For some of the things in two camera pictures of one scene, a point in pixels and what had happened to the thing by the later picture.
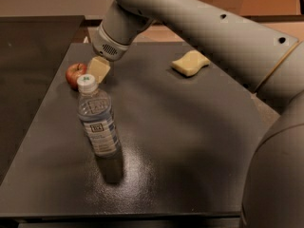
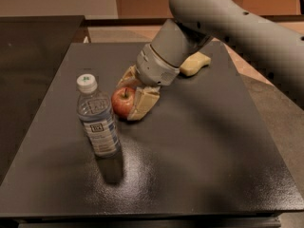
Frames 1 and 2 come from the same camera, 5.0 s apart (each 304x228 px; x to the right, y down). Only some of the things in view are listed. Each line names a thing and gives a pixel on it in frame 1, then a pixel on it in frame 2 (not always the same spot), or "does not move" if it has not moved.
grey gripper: (109, 47) → (156, 68)
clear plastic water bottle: (97, 117) does not move
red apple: (73, 71) → (123, 100)
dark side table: (32, 48) does not move
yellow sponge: (188, 64) does not move
